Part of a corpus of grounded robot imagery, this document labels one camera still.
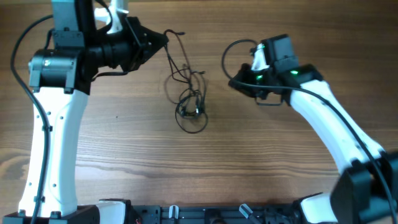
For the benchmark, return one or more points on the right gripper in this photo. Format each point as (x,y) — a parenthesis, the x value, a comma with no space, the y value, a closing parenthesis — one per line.
(245,70)

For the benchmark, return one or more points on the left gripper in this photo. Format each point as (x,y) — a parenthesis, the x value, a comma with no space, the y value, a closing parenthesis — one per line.
(140,38)

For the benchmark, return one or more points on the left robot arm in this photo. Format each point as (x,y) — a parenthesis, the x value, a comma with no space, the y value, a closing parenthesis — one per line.
(83,40)

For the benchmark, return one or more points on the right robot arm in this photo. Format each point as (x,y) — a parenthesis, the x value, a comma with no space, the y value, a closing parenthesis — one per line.
(366,190)

